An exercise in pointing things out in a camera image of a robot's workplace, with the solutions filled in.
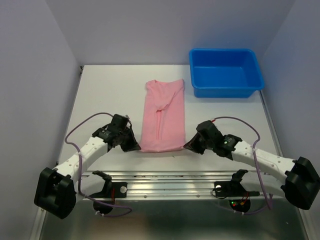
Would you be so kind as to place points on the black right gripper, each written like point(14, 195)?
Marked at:
point(192, 145)

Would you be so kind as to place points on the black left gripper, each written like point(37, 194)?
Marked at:
point(133, 145)

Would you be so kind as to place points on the pink t-shirt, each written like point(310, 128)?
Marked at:
point(163, 123)

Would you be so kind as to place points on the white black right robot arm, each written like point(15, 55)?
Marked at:
point(295, 180)

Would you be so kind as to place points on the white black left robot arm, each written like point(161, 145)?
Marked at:
point(60, 188)

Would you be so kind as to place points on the blue plastic bin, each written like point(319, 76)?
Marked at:
point(224, 72)

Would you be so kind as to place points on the aluminium mounting rail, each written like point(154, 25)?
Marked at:
point(179, 185)

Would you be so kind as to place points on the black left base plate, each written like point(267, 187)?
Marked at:
point(112, 190)

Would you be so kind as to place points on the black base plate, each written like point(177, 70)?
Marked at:
point(112, 190)
point(232, 189)

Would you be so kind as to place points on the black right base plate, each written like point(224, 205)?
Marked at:
point(232, 189)

